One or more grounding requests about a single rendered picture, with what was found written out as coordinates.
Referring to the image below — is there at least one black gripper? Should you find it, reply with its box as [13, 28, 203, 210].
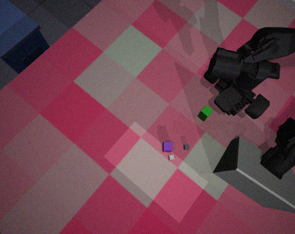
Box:
[204, 70, 270, 119]

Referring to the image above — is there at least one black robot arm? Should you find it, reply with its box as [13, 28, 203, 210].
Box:
[208, 27, 295, 180]

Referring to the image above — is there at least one purple block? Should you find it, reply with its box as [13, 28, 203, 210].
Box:
[163, 142, 172, 152]

